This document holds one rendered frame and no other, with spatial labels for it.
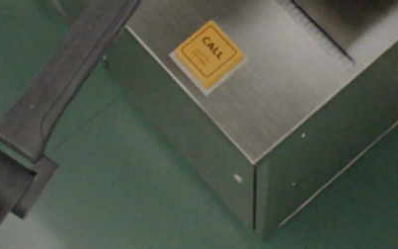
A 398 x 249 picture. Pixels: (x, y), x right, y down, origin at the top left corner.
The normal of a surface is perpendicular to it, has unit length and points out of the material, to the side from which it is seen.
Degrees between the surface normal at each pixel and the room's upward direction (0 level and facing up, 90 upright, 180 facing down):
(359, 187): 0
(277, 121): 0
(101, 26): 20
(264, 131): 0
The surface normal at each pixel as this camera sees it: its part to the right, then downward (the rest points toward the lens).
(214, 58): -0.06, -0.29
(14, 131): 0.24, -0.11
